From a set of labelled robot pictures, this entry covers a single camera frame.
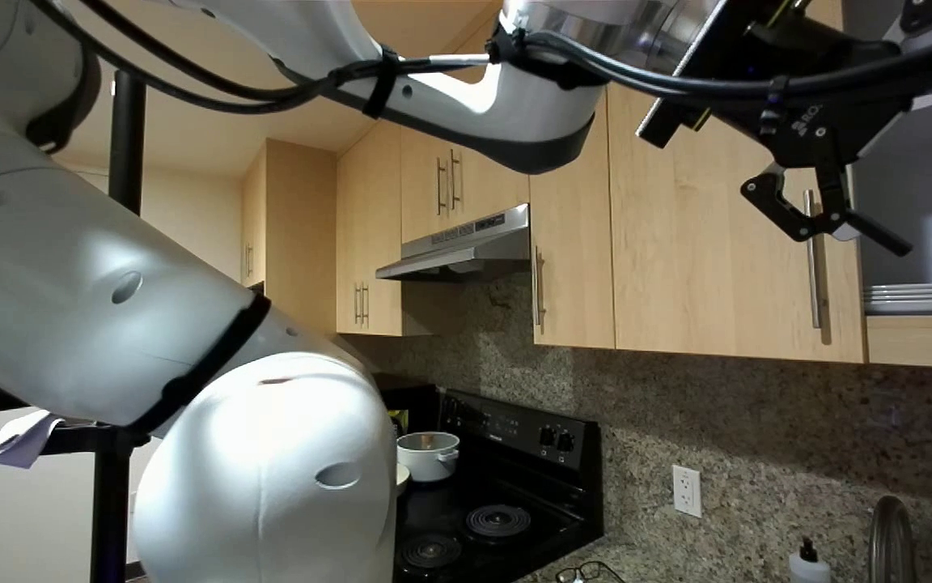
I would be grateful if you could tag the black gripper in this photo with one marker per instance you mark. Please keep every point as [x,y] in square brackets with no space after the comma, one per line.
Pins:
[778,47]

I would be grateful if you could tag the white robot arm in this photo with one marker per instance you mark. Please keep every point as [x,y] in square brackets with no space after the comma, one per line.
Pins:
[276,459]

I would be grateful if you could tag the middle upper cabinet door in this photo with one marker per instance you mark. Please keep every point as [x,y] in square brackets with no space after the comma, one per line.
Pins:
[701,269]

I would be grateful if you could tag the cabinet door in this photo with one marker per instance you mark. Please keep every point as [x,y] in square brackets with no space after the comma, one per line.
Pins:
[572,252]
[701,269]

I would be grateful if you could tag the left upper cabinet door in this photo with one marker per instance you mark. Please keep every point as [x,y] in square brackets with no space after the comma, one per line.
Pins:
[572,252]

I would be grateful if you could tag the stacked white plates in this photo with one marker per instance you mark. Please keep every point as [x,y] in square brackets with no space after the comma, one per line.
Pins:
[902,299]

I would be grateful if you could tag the steel range hood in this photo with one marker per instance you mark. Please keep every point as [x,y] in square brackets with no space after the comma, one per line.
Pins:
[488,243]

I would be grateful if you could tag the chrome faucet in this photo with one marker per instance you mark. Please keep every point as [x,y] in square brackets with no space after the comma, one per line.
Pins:
[890,547]

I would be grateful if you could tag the soap dispenser bottle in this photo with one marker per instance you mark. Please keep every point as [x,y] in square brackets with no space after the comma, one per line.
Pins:
[808,565]

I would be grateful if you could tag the black electric stove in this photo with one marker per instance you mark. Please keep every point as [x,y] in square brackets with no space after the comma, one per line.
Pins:
[526,486]

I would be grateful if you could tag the white pot on stove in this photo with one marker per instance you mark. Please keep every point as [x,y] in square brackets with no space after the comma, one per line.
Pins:
[429,454]

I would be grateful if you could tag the white paper scrap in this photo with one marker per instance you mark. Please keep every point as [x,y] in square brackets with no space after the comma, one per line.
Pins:
[25,439]

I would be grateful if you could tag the white wall outlet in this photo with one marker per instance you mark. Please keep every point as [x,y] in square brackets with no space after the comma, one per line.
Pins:
[686,491]

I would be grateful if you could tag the far cabinet double handles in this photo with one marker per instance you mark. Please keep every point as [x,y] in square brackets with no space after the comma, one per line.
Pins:
[448,182]

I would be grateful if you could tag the black camera stand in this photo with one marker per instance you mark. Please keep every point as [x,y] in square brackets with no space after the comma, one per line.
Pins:
[72,269]

